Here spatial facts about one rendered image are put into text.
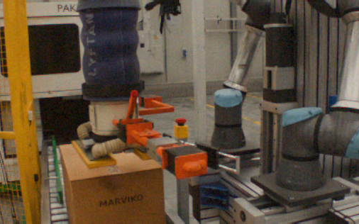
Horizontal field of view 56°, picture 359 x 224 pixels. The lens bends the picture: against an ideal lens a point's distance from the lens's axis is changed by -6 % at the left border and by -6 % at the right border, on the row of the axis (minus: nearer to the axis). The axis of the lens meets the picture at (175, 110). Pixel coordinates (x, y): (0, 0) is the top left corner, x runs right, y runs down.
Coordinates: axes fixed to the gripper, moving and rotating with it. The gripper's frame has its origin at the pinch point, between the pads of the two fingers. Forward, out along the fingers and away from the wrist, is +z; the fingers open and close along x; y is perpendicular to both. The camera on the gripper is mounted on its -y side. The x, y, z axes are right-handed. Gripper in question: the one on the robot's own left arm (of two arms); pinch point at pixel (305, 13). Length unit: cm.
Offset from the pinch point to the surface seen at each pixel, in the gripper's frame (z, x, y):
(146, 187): 65, 82, -16
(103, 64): 11, 63, -33
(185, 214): 108, 134, 20
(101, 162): 43, 54, -37
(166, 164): 33.1, 15.8, -25.9
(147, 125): 30, 44, -23
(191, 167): 31.4, 7.1, -22.9
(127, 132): 31, 43, -30
